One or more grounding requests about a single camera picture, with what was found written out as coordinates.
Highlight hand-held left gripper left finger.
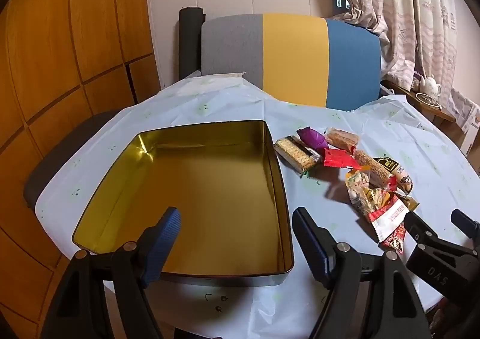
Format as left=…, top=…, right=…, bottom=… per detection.
left=41, top=206, right=182, bottom=339

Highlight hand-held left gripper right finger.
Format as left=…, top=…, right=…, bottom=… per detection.
left=292, top=207, right=428, bottom=339

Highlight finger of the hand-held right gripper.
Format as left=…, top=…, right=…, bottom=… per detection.
left=451, top=209, right=480, bottom=242
left=402, top=211, right=454, bottom=248

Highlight red white patterned snack packet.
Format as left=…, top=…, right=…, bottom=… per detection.
left=367, top=194, right=409, bottom=251

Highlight dark brown snack packet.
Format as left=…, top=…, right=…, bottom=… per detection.
left=373, top=156, right=414, bottom=193

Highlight rectangular tin box gold interior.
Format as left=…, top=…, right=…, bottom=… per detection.
left=72, top=120, right=294, bottom=287

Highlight melon seed packet yellow edges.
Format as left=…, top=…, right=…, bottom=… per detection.
left=345, top=168, right=391, bottom=216

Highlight long clear snack bar packet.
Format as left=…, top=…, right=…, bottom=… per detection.
left=354, top=149, right=391, bottom=190

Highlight plain red snack packet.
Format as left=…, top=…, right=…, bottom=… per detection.
left=323, top=148, right=361, bottom=168

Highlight cracker packet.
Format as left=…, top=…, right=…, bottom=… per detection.
left=274, top=135, right=322, bottom=175

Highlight purple snack packet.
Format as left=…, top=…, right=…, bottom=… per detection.
left=297, top=127, right=329, bottom=149

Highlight clear cake packet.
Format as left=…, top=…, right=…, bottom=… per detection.
left=324, top=128, right=360, bottom=154

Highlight wooden shelf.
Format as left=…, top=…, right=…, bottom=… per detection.
left=380, top=78, right=456, bottom=122

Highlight decorated plate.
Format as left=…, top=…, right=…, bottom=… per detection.
left=415, top=92, right=443, bottom=108

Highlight grey chair seat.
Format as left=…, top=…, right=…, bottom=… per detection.
left=23, top=110, right=124, bottom=208

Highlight white teapot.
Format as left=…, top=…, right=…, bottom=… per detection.
left=419, top=74, right=442, bottom=97

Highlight grey yellow blue chair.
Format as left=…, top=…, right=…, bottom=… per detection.
left=200, top=13, right=382, bottom=112

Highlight printed curtain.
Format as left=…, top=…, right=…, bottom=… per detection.
left=324, top=0, right=460, bottom=92

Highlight wooden wardrobe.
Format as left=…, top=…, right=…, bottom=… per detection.
left=0, top=0, right=158, bottom=339

